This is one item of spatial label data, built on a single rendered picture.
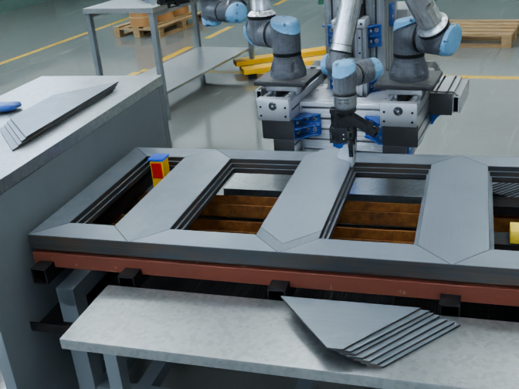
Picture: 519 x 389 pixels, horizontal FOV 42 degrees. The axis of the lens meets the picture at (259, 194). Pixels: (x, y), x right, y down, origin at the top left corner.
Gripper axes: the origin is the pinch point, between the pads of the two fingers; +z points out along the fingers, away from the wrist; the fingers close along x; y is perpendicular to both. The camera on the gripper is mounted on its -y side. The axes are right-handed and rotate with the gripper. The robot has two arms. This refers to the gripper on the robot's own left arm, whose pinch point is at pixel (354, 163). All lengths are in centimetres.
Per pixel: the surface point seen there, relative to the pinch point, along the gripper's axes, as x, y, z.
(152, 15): -296, 211, -3
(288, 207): 34.7, 14.3, 0.5
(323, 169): 4.4, 9.5, 0.6
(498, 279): 62, -46, 4
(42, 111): 9, 112, -21
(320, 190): 21.4, 7.3, 0.6
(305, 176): 10.8, 14.5, 0.6
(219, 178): 11.5, 44.9, 2.1
